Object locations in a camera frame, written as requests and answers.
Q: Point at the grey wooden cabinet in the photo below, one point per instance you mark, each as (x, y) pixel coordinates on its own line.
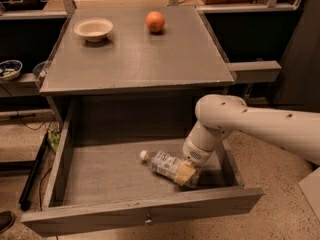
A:
(132, 58)

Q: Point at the metal drawer knob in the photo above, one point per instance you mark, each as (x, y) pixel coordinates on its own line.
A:
(149, 220)

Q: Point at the black floor bar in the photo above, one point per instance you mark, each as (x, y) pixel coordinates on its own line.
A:
(24, 201)

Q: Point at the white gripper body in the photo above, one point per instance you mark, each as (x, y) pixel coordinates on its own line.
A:
(195, 154)

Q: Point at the clear plastic water bottle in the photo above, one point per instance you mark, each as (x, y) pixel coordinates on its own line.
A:
(167, 165)

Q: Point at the beige paper bowl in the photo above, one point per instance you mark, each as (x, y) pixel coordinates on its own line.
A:
(93, 29)

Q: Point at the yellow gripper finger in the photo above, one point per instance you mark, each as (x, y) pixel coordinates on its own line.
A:
(185, 172)

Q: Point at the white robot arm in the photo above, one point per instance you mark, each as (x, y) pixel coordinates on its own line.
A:
(219, 115)

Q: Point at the orange fruit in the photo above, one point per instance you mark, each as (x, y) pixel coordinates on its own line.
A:
(155, 22)

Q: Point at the dark shoe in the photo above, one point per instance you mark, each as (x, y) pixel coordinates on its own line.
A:
(7, 219)

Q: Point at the open grey top drawer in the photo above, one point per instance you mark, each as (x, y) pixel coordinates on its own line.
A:
(98, 181)

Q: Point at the clear plastic cup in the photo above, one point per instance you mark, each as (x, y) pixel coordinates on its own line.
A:
(41, 69)

